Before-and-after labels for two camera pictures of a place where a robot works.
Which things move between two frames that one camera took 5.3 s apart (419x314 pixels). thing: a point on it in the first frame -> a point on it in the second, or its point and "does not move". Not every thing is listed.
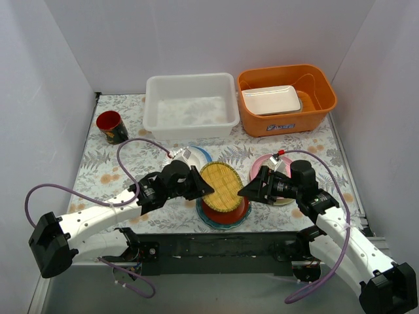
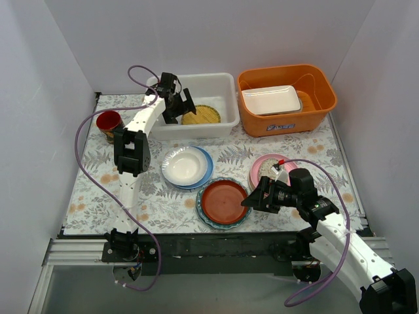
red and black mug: x=110 y=123 does not move
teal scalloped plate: x=199 y=206 does not move
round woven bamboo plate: x=226 y=182 -> x=205 y=114
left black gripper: x=192 y=184 -> x=179 y=103
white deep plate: x=190 y=156 does not move
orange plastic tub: x=283 y=100 does not move
